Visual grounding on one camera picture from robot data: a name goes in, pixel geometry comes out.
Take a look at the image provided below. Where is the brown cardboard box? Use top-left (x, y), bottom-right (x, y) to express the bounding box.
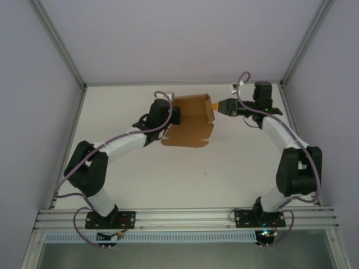
top-left (161, 94), bottom-right (222, 148)

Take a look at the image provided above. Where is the small connector board green light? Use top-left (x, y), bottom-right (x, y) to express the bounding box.
top-left (258, 228), bottom-right (279, 239)

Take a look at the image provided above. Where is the grey metal lower panel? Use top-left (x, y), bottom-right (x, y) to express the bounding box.
top-left (36, 242), bottom-right (337, 269)

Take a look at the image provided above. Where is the aluminium table rear rail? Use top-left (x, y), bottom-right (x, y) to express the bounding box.
top-left (85, 80), bottom-right (283, 87)

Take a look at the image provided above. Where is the aluminium table side rail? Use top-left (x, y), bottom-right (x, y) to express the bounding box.
top-left (279, 84), bottom-right (321, 207)
top-left (49, 86), bottom-right (88, 210)

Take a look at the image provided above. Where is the aluminium frame post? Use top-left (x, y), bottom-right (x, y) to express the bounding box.
top-left (29, 0), bottom-right (88, 90)
top-left (279, 0), bottom-right (334, 89)

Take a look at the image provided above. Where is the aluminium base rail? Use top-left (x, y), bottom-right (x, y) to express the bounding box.
top-left (33, 206), bottom-right (342, 232)

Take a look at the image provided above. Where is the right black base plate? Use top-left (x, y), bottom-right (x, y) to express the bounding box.
top-left (234, 208), bottom-right (287, 228)

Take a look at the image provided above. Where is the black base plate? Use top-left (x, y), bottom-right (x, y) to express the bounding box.
top-left (85, 210), bottom-right (137, 230)
top-left (234, 208), bottom-right (287, 228)

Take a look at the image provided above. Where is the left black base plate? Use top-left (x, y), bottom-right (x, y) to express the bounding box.
top-left (85, 210), bottom-right (137, 230)

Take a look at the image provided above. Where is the white slotted cable duct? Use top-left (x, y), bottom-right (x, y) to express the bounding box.
top-left (44, 231), bottom-right (257, 244)

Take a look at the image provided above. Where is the small connector board with wires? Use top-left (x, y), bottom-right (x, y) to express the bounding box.
top-left (96, 230), bottom-right (130, 242)

